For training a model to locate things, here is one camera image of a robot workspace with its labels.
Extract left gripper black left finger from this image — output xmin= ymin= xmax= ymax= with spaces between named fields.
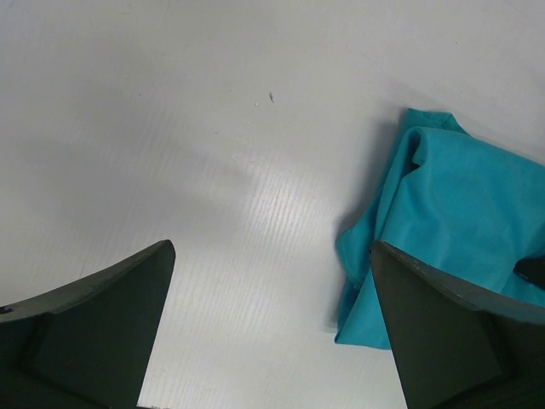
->
xmin=1 ymin=240 xmax=175 ymax=408

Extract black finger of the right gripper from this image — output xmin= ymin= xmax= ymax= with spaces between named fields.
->
xmin=514 ymin=256 xmax=545 ymax=288

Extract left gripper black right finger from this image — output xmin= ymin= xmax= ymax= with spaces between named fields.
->
xmin=370 ymin=241 xmax=544 ymax=408

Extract teal t shirt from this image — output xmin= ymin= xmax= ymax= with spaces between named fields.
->
xmin=336 ymin=109 xmax=544 ymax=349

